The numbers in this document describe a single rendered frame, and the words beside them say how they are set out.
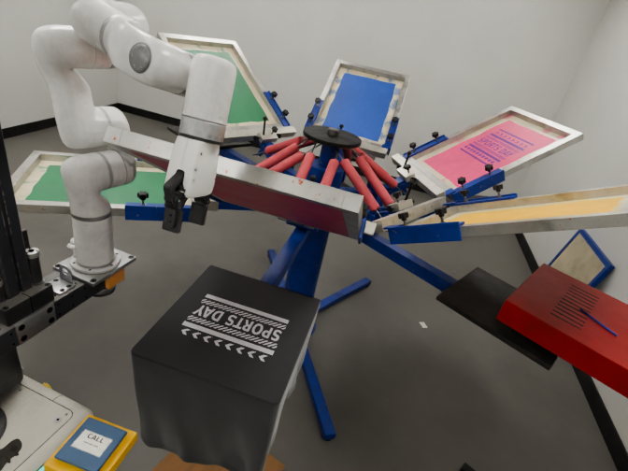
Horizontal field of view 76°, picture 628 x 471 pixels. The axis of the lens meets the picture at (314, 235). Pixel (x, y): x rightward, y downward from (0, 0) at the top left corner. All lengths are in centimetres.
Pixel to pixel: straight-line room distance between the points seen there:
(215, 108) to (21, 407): 165
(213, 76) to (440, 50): 474
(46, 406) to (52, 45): 146
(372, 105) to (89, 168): 234
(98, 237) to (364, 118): 221
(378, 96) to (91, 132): 240
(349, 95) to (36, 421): 263
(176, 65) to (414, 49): 472
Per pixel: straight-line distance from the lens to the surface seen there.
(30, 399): 212
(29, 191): 214
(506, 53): 541
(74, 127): 110
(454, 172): 252
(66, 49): 104
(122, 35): 78
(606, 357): 159
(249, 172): 86
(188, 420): 137
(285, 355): 127
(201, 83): 71
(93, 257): 123
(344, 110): 304
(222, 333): 131
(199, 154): 70
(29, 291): 116
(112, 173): 114
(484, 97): 543
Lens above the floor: 186
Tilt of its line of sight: 29 degrees down
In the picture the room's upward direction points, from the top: 12 degrees clockwise
